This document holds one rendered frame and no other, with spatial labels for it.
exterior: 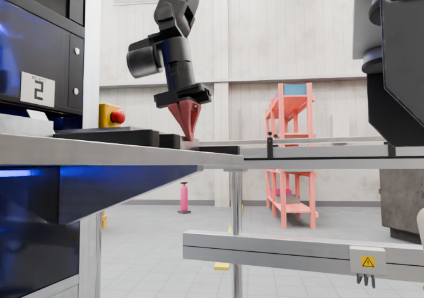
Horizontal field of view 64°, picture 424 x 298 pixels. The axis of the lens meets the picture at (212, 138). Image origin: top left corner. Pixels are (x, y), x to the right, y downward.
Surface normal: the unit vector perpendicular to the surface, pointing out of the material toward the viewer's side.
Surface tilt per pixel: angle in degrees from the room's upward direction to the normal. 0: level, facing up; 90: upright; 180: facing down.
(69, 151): 90
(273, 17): 90
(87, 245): 90
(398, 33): 90
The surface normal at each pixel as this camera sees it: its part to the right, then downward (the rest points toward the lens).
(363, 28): 0.00, 1.00
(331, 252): -0.35, -0.07
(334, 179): -0.12, -0.07
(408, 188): -0.97, -0.01
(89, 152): 0.94, -0.04
